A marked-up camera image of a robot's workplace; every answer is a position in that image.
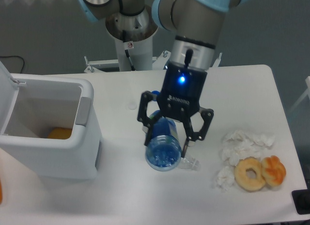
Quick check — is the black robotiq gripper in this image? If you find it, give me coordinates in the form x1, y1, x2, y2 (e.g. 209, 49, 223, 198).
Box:
137, 62, 214, 158

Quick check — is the blue plastic bottle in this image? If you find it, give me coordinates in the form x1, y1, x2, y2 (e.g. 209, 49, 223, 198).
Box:
145, 117, 182, 172

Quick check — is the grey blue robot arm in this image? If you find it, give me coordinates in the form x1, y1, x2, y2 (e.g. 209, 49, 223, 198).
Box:
138, 0, 248, 153

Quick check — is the blue bottle cap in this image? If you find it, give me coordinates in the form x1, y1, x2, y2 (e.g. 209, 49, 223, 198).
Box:
152, 90, 160, 95

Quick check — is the clear crushed plastic bottle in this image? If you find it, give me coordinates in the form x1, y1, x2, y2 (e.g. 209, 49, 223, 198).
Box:
177, 156, 201, 171

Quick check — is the white trash can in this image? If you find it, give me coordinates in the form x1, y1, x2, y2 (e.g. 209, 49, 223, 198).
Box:
0, 65, 102, 180

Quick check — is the crumpled white tissue upper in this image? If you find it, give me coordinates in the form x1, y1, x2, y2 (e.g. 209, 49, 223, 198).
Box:
220, 129, 276, 166

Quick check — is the crumpled white tissue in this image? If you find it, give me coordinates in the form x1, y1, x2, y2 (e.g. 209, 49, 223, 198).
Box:
215, 166, 235, 192
220, 129, 276, 166

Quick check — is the crumpled white tissue lower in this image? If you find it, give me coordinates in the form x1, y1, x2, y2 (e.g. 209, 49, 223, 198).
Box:
215, 166, 235, 192

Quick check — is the orange glazed bun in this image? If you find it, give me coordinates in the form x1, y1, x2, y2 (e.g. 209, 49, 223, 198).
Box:
261, 155, 286, 187

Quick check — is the orange item in bin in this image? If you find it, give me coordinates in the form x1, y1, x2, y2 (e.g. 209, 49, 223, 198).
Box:
47, 127, 72, 139

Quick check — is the black device table corner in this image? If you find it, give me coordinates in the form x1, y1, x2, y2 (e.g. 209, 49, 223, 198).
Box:
292, 189, 310, 215

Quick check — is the orange object left edge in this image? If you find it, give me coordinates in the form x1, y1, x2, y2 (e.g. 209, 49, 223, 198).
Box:
0, 180, 3, 204

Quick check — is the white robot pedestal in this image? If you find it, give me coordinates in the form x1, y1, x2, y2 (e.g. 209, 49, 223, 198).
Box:
83, 6, 223, 74

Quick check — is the plain ring doughnut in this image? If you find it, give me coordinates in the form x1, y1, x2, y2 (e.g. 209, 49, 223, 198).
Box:
234, 158, 266, 192

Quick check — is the white frame right edge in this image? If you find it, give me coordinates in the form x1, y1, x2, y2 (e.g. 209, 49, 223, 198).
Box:
288, 76, 310, 120

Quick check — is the black floor cable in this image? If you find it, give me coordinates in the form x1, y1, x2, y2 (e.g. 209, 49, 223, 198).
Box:
0, 55, 25, 74

